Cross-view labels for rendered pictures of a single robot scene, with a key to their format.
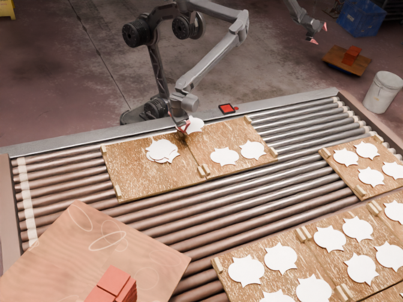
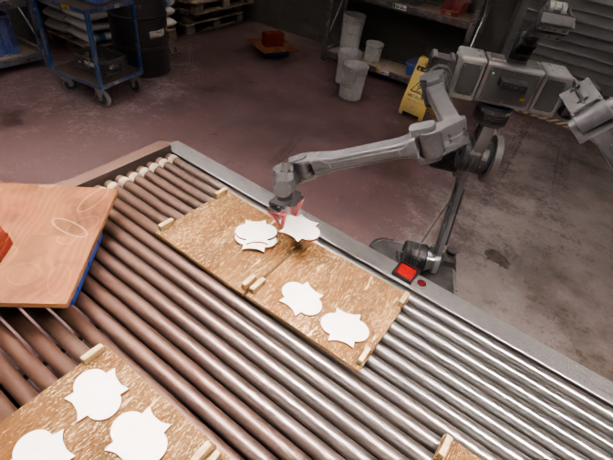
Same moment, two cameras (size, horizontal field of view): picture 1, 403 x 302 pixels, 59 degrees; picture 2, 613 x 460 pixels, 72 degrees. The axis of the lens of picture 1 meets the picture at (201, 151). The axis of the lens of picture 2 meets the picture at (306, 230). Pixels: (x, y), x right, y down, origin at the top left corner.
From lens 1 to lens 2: 1.23 m
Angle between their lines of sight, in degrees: 44
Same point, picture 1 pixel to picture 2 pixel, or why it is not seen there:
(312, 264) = not seen: outside the picture
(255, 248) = (145, 395)
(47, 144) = (204, 162)
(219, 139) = (332, 283)
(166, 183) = (209, 258)
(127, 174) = (200, 224)
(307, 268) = not seen: outside the picture
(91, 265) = (31, 227)
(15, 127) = (305, 191)
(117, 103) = (410, 236)
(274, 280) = (92, 442)
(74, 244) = (56, 208)
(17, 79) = not seen: hidden behind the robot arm
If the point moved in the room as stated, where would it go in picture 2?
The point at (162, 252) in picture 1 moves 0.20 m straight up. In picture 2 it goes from (67, 274) to (46, 218)
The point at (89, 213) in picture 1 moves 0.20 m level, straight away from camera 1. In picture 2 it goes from (101, 203) to (155, 181)
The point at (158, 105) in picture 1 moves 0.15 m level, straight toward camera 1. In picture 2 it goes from (414, 250) to (394, 258)
